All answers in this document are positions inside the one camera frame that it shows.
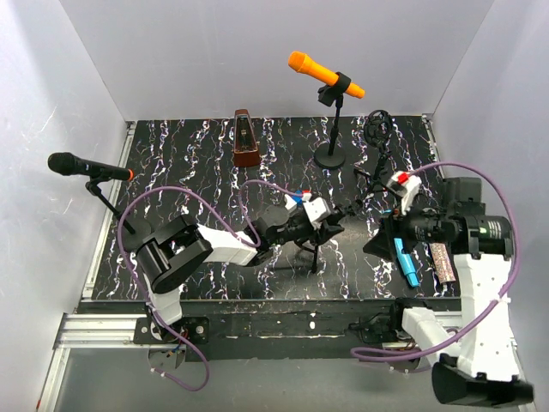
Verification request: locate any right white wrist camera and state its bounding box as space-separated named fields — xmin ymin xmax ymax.
xmin=385 ymin=171 xmax=422 ymax=215

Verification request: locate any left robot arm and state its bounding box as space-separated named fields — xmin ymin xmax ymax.
xmin=136 ymin=197 xmax=349 ymax=343

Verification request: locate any black stand for black mic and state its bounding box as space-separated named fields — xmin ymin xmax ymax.
xmin=84 ymin=169 xmax=154 ymax=252

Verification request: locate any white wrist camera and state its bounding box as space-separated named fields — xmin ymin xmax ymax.
xmin=385 ymin=171 xmax=422 ymax=215
xmin=301 ymin=193 xmax=331 ymax=230

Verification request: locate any blue white toy block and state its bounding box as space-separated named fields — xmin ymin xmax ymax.
xmin=284 ymin=191 xmax=312 ymax=212

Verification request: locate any black microphone orange tip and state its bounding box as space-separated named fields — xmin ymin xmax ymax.
xmin=47 ymin=152 xmax=134 ymax=181

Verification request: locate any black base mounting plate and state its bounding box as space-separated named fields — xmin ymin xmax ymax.
xmin=135 ymin=300 xmax=410 ymax=361

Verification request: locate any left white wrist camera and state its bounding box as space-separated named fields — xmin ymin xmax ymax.
xmin=301 ymin=193 xmax=331 ymax=230

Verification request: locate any black shock mount tripod stand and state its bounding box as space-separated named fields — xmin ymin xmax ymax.
xmin=353 ymin=109 xmax=395 ymax=199

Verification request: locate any blue microphone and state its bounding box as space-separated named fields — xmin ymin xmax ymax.
xmin=394 ymin=238 xmax=420 ymax=288

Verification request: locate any black tripod stand blue mic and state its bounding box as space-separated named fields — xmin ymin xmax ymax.
xmin=293 ymin=197 xmax=364 ymax=274

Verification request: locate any black round base mic stand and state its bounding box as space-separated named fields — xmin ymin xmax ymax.
xmin=313 ymin=72 xmax=351 ymax=170

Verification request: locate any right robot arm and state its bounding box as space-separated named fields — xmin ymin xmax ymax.
xmin=363 ymin=172 xmax=534 ymax=409

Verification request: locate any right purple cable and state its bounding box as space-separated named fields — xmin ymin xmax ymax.
xmin=350 ymin=161 xmax=521 ymax=373

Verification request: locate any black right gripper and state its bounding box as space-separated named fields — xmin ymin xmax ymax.
xmin=361 ymin=192 xmax=450 ymax=261

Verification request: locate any brown metronome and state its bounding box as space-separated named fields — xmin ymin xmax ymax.
xmin=232 ymin=109 xmax=261 ymax=168

